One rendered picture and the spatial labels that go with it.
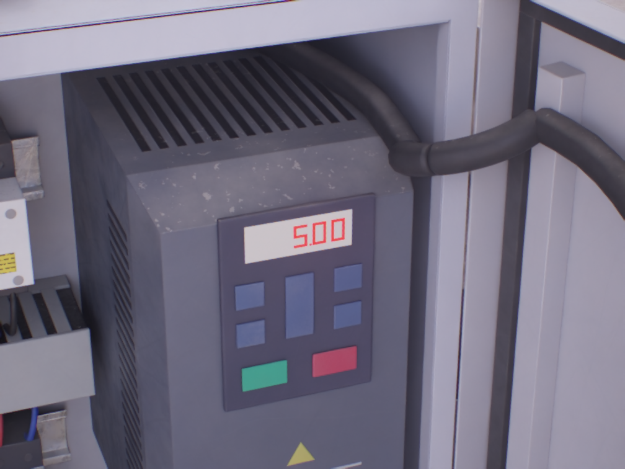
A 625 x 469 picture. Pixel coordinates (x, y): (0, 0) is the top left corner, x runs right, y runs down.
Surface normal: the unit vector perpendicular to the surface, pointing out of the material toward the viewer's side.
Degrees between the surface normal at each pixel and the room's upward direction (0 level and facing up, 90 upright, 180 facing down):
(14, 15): 0
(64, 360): 90
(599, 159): 46
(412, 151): 54
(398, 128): 20
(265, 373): 90
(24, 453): 90
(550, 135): 75
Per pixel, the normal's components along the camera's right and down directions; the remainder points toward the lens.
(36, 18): 0.00, -0.88
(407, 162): -0.86, 0.14
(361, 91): -0.62, -0.47
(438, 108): -0.94, 0.16
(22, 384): 0.35, 0.44
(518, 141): 0.19, 0.34
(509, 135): -0.03, -0.12
